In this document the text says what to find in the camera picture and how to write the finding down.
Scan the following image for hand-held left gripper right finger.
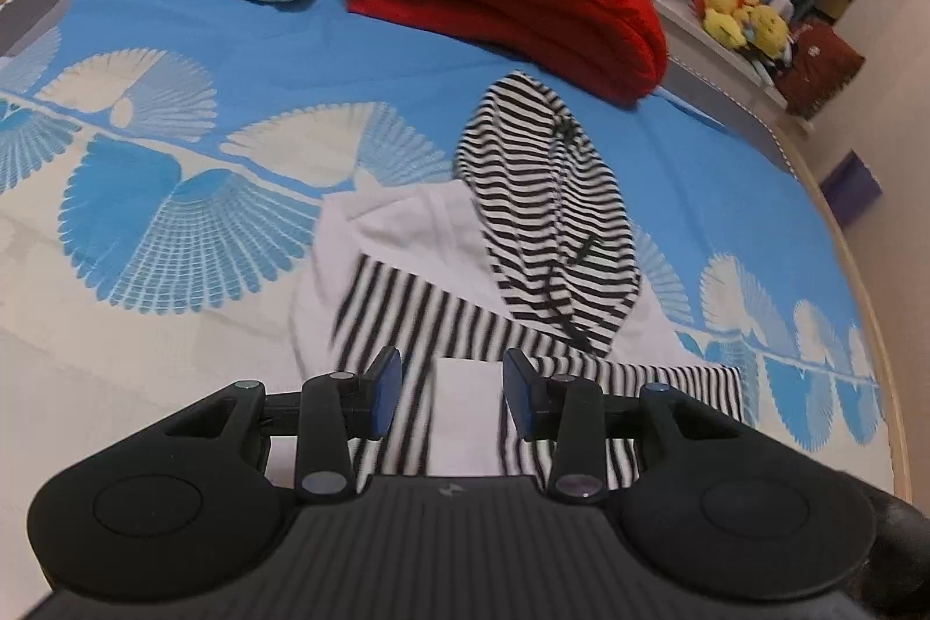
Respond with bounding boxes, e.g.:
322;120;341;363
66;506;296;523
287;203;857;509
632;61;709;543
501;347;736;505

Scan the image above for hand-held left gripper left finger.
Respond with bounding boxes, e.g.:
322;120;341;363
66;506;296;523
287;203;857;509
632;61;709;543
156;346;404;505

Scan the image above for black white striped hoodie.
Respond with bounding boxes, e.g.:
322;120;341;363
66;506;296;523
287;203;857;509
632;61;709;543
287;70;746;492

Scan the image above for blue patterned bed sheet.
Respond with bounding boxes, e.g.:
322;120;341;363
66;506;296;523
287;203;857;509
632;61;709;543
0;0;896;490

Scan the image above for white cabinet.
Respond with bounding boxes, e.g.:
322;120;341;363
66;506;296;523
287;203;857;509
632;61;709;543
649;0;789;114

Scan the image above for purple box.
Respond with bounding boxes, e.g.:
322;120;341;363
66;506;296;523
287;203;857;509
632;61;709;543
817;151;885;230

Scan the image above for yellow plush toys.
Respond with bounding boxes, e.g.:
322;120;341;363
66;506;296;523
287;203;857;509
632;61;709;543
681;0;795;63

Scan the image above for dark red bag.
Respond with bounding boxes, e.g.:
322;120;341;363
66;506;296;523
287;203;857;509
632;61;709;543
772;19;867;120

